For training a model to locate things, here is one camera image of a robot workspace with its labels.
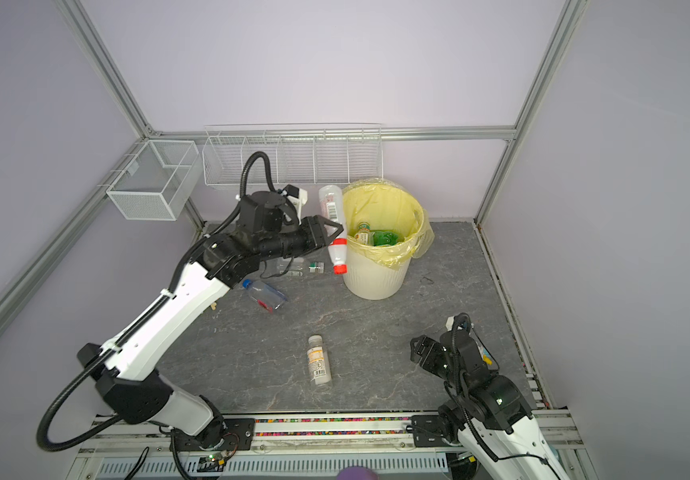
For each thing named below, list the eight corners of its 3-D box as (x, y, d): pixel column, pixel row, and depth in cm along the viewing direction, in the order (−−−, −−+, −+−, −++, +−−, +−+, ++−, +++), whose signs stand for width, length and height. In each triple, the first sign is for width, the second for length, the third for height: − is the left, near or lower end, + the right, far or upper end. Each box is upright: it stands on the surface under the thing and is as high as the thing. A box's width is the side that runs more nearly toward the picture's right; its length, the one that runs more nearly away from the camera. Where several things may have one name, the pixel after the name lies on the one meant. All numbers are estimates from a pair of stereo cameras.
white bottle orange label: (312, 389, 82) (310, 384, 78) (306, 343, 90) (304, 336, 86) (333, 384, 83) (332, 378, 79) (326, 339, 91) (324, 332, 87)
